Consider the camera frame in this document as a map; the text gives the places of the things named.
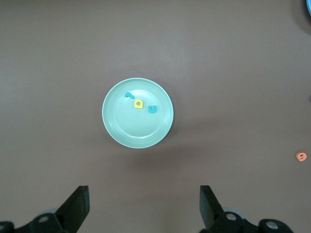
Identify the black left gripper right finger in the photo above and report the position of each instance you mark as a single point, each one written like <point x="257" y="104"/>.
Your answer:
<point x="213" y="216"/>

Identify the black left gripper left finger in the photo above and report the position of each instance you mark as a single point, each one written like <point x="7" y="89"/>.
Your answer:
<point x="73" y="213"/>

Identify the teal foam letter c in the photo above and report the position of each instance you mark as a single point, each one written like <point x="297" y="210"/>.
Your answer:
<point x="153" y="111"/>

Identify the yellow foam letter a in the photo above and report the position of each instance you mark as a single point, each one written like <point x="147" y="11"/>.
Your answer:
<point x="141" y="104"/>

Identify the teal letter l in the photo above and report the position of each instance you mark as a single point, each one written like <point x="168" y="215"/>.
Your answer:
<point x="129" y="94"/>

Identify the orange foam letter e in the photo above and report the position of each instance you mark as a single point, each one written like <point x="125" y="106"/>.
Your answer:
<point x="301" y="156"/>

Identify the light green plate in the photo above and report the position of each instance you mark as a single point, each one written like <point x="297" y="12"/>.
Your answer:
<point x="136" y="128"/>

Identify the brown table cover sheet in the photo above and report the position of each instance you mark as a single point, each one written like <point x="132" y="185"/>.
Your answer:
<point x="48" y="48"/>

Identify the blue plate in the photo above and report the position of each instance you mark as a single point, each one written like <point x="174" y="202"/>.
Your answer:
<point x="309" y="6"/>

